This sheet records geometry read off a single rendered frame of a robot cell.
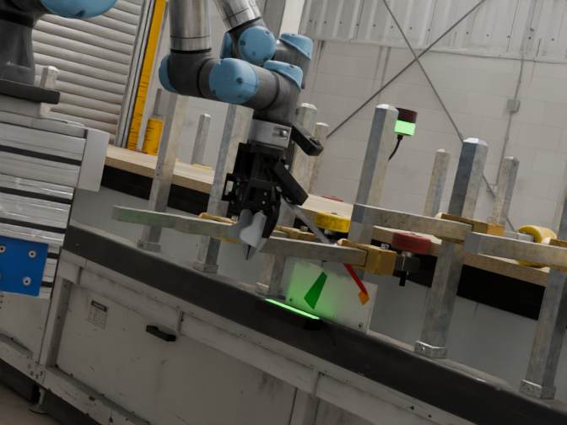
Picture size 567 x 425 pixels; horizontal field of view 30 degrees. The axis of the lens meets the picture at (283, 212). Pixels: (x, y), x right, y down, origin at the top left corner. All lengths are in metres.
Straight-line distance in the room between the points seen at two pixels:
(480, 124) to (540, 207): 1.11
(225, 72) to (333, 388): 0.75
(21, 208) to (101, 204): 1.82
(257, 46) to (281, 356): 0.69
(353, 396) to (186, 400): 0.91
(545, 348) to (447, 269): 0.26
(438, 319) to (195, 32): 0.69
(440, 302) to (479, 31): 9.06
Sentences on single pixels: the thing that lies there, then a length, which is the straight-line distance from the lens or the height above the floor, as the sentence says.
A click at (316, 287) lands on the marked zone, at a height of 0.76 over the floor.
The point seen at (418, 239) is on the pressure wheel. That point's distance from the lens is 2.21.
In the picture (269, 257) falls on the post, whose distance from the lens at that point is 2.37.
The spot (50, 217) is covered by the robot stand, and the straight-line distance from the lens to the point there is 1.61.
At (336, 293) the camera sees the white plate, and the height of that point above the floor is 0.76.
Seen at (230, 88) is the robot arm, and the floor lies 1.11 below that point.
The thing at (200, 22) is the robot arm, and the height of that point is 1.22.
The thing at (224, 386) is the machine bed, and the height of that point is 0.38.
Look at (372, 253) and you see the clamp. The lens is 2.13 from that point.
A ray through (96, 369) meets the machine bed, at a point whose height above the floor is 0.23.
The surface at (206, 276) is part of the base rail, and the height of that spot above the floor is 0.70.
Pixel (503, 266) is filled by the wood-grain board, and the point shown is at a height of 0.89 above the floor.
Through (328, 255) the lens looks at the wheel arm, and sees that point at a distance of 2.07.
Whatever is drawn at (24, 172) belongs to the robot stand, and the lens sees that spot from 1.60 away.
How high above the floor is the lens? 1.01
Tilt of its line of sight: 3 degrees down
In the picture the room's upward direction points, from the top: 12 degrees clockwise
